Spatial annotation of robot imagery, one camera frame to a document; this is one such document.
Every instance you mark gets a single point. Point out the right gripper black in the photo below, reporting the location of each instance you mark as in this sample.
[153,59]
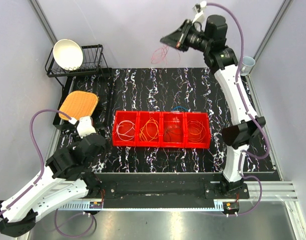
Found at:
[177,38]

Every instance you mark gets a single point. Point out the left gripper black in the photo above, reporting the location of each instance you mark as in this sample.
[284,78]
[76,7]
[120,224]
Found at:
[103,150]

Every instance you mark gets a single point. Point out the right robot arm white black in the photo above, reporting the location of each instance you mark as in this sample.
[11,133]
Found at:
[222,61]

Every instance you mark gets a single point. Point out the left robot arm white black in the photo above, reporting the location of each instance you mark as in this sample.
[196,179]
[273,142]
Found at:
[66,176]

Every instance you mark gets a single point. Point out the orange woven pad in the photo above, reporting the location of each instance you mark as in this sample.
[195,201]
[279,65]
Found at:
[79,104]

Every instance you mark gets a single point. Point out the black marbled mat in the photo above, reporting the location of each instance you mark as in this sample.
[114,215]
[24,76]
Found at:
[153,89]

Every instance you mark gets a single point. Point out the pale blue mug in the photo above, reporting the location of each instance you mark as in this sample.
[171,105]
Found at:
[247,65]

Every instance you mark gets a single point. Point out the white bowl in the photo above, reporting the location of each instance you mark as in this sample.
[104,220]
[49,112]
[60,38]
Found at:
[68,54]

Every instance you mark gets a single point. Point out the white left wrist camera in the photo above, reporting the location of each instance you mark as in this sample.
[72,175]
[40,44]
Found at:
[84,126]

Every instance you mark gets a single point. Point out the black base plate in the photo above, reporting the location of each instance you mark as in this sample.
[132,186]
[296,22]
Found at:
[169,191]

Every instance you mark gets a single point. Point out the black wire dish rack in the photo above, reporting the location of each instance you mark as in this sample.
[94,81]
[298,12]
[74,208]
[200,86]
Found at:
[94,63]

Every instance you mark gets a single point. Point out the aluminium frame rail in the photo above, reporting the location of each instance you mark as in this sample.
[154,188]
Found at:
[267,190]

